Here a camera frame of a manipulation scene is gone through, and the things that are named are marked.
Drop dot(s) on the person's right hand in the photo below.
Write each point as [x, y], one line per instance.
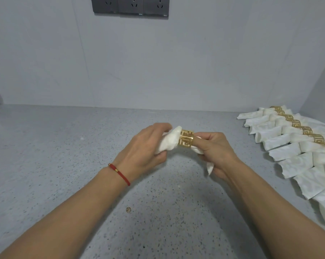
[219, 153]

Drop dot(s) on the person's left hand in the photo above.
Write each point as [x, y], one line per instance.
[139, 149]

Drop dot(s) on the person's left thumb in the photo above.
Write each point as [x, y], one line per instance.
[160, 157]

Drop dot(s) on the person's right thumb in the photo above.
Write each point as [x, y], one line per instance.
[205, 146]

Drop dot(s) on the white cloth napkin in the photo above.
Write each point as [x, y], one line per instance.
[168, 142]

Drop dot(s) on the person's right forearm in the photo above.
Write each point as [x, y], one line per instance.
[273, 213]

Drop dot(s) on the person's left forearm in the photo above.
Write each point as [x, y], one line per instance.
[65, 213]

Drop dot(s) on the row of rolled white napkins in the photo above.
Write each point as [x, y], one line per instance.
[294, 159]

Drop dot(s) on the row of gold rings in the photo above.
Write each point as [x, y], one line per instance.
[304, 129]

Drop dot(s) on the dark grey wall socket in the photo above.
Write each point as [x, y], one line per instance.
[156, 5]
[130, 5]
[105, 4]

